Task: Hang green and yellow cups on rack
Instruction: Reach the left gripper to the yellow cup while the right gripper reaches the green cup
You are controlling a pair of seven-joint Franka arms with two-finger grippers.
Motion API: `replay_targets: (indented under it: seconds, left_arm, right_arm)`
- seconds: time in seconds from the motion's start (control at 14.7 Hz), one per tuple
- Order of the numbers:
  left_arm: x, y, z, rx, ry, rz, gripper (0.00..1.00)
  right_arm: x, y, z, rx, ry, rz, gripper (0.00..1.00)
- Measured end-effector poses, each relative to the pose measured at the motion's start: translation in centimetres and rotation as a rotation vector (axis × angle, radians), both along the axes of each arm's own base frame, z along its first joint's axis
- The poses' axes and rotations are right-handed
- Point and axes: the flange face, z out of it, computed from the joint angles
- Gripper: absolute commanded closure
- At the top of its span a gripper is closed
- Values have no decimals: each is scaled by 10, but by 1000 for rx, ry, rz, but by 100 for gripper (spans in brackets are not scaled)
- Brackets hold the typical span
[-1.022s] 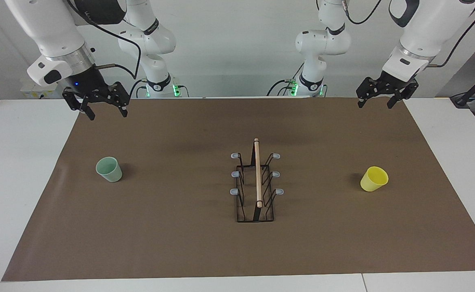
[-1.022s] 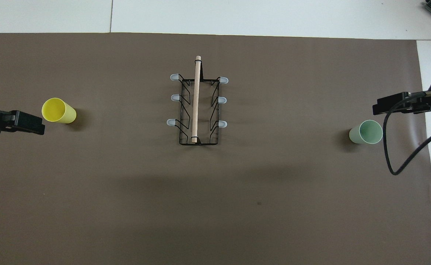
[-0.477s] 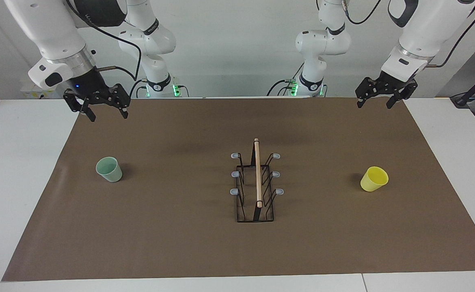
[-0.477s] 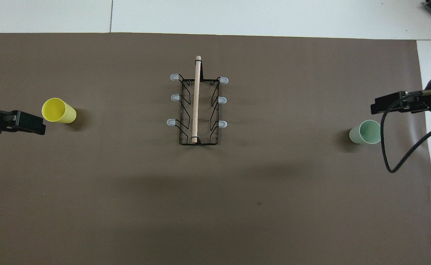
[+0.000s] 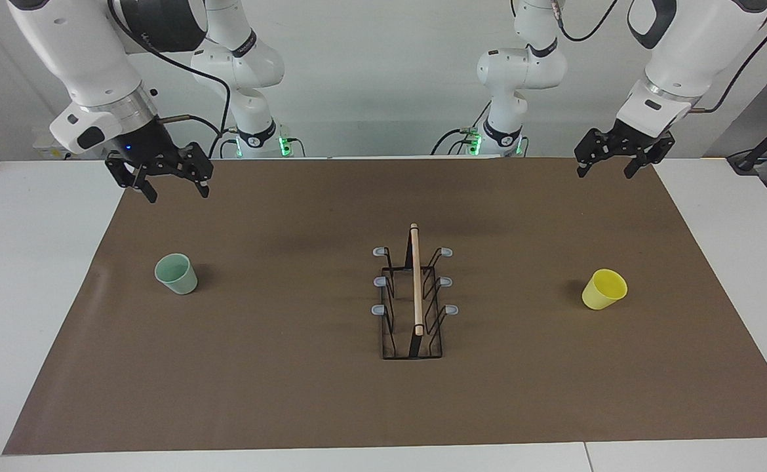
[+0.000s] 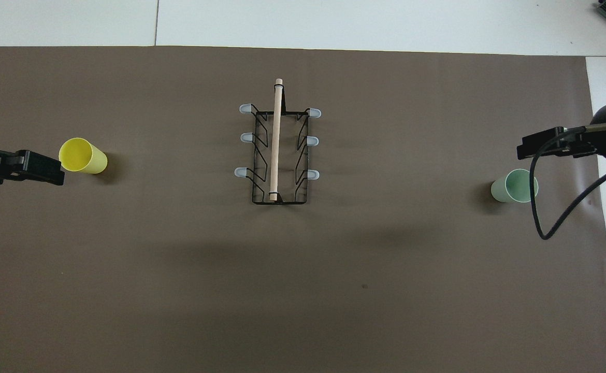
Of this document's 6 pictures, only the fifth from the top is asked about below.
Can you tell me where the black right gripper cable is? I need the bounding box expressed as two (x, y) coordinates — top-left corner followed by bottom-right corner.
(107, 0), (233, 161)

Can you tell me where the black wire cup rack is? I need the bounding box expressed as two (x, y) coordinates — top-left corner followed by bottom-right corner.
(372, 223), (460, 361)

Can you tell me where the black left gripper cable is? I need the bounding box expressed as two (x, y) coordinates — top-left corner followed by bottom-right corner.
(688, 14), (767, 113)

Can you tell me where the black stand with pole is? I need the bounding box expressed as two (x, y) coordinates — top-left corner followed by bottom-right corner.
(726, 104), (767, 176)

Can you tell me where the brown table mat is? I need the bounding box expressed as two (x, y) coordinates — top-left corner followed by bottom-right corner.
(2, 157), (767, 456)

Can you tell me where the black arm base cable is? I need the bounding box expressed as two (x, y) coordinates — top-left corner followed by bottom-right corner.
(431, 102), (492, 156)

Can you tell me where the white power box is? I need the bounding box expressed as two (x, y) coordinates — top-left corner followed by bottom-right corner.
(33, 133), (73, 160)

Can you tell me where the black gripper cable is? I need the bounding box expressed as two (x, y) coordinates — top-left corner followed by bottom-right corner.
(688, 14), (767, 113)
(107, 0), (233, 161)

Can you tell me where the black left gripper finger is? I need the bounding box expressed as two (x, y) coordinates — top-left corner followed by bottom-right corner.
(623, 134), (677, 180)
(574, 129), (611, 178)

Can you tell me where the pale green plastic cup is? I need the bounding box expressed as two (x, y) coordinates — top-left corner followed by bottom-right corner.
(155, 254), (199, 295)

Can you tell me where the yellow plastic cup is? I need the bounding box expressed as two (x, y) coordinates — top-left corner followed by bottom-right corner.
(581, 269), (628, 311)

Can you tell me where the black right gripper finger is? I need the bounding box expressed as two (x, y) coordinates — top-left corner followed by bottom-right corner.
(106, 154), (159, 203)
(182, 142), (214, 198)

